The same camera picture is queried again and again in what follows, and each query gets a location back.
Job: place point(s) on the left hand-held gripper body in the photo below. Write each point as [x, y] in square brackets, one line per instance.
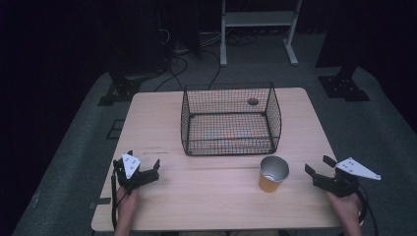
[130, 167]

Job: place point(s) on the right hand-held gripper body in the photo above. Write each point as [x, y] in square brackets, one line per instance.
[344, 183]

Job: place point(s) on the orange paper cup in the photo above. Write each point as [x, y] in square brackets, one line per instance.
[273, 175]

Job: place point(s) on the person's right hand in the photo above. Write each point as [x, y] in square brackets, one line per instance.
[345, 208]

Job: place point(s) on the person's left hand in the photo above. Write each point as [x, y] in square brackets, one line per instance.
[127, 206]

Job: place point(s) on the black tape strip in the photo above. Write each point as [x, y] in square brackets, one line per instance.
[100, 202]

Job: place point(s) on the black stand base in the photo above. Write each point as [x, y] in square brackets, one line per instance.
[119, 91]
[342, 87]

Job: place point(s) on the dark round disc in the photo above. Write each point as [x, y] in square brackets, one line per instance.
[252, 101]

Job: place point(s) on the white metal frame stand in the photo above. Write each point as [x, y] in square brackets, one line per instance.
[259, 19]

